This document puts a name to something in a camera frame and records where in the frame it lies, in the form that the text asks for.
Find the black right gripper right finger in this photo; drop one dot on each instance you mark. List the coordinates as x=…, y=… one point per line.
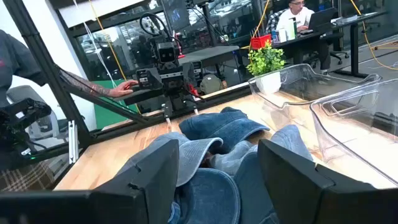
x=295, y=193

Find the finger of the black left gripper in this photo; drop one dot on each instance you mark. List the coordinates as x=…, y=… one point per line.
x=195, y=107
x=168, y=115

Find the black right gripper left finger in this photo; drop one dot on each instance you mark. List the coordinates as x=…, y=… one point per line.
x=149, y=186

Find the dark blue denim cap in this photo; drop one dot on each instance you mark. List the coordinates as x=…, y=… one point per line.
x=224, y=124

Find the slate grey denim cap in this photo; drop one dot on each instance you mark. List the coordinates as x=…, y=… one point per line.
x=248, y=186

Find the pale grey denim cap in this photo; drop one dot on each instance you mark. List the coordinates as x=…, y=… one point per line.
x=196, y=155

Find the person's forearm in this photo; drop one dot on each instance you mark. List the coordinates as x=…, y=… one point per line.
x=84, y=85

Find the person's hand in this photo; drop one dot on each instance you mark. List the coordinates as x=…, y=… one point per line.
x=122, y=88

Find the grey desk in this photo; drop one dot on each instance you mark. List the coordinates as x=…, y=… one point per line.
x=208, y=53

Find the green panel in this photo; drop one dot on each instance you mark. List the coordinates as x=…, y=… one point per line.
x=105, y=112

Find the black stand pole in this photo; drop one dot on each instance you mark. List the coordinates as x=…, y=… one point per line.
x=209, y=25

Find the green plant in white pot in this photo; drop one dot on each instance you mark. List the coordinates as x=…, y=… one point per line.
x=265, y=62

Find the red basket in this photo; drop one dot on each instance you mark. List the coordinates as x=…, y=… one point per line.
x=260, y=42

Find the grey office chair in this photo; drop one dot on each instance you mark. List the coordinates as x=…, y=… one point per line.
x=46, y=124

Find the person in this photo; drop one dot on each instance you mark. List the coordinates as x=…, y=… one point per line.
x=28, y=177
x=295, y=17
x=12, y=62

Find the white container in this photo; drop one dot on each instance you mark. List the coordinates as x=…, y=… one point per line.
x=289, y=29

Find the black office desk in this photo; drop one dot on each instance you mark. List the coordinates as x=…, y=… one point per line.
x=311, y=39

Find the black laptop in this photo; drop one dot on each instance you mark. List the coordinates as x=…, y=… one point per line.
x=321, y=18

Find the black office chair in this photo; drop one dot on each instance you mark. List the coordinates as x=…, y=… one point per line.
x=337, y=40

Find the silver aluminium bracket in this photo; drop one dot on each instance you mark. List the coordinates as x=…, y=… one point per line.
x=73, y=143

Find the black aluminium table frame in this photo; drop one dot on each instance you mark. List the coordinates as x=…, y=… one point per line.
x=46, y=68

